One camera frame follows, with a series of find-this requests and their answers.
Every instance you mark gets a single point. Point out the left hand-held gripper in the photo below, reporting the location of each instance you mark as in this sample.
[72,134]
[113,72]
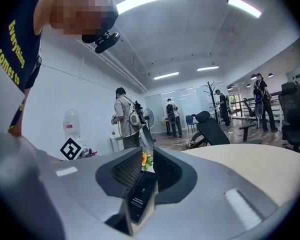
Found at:
[71,149]

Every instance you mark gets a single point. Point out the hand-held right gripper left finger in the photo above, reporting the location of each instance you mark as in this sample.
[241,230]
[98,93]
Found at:
[65,196]

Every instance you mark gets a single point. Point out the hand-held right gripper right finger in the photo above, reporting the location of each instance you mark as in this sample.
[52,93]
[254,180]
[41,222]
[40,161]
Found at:
[210,196]

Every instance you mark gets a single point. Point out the black standing fan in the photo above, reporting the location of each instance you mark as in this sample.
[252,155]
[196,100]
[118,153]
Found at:
[148,117]

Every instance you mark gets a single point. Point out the orange flower pot plant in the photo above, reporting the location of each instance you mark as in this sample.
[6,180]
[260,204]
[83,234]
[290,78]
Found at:
[147,160]

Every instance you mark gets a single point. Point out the small white table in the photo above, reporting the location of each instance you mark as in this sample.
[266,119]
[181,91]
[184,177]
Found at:
[116,141]

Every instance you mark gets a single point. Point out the blue chair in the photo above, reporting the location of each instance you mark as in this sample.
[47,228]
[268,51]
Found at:
[191,121]

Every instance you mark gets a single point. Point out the water dispenser bottle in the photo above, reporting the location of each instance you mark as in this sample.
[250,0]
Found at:
[72,124]

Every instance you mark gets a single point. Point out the black coat rack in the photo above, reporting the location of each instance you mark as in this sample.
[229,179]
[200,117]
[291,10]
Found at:
[211,96]

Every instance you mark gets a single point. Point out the black mesh office chair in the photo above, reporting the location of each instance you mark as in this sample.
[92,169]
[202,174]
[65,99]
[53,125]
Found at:
[295,116]

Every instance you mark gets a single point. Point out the black pendant lamp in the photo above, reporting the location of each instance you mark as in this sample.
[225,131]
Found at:
[270,75]
[253,77]

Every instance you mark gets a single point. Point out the person's head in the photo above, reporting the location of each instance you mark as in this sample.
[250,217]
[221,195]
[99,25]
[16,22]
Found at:
[77,16]

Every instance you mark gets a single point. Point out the person's dark printed shirt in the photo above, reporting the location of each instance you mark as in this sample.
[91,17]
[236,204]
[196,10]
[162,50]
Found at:
[12,46]

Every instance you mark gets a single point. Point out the black head camera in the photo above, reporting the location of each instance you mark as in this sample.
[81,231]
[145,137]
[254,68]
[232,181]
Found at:
[107,42]

